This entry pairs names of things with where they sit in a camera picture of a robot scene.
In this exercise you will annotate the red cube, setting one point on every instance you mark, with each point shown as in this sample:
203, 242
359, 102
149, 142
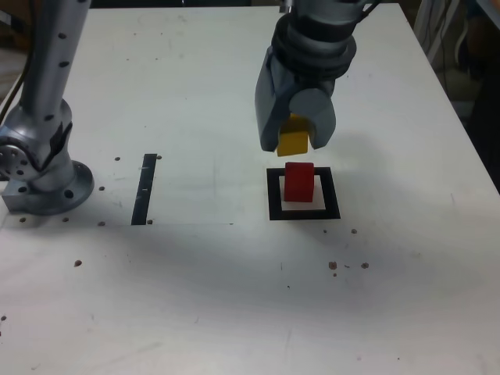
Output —
298, 183

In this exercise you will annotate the black tape strip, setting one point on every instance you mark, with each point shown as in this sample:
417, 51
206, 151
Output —
142, 191

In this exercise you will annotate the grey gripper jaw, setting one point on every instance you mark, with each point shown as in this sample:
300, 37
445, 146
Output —
322, 121
267, 109

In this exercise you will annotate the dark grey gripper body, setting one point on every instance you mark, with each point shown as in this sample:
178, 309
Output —
308, 80

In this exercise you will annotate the black tape square outline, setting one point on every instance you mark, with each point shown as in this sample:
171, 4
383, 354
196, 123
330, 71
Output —
273, 195

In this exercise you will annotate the yellow cube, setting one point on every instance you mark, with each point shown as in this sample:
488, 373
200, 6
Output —
293, 142

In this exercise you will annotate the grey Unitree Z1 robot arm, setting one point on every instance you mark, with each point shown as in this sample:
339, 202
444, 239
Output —
47, 78

